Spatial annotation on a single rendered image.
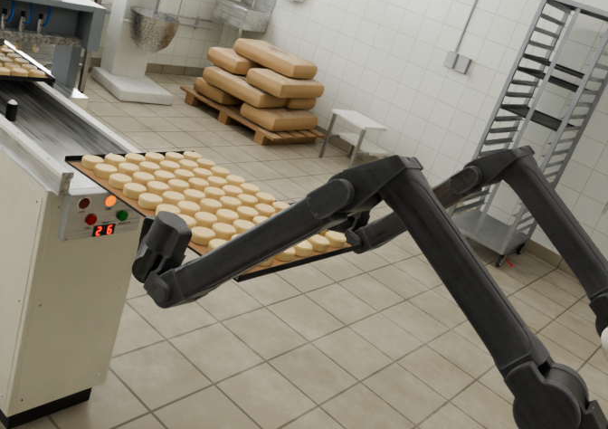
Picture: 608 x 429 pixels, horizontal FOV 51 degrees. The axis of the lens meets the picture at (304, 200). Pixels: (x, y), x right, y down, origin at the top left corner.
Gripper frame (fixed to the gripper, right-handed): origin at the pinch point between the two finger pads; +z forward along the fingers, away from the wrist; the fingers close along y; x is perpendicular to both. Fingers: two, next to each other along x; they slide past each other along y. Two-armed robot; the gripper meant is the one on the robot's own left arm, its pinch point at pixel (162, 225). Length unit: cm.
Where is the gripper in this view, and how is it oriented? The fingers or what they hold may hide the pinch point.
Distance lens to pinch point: 133.1
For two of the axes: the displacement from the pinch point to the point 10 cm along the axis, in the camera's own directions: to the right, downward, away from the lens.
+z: -0.8, -3.7, 9.3
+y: -2.8, 9.0, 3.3
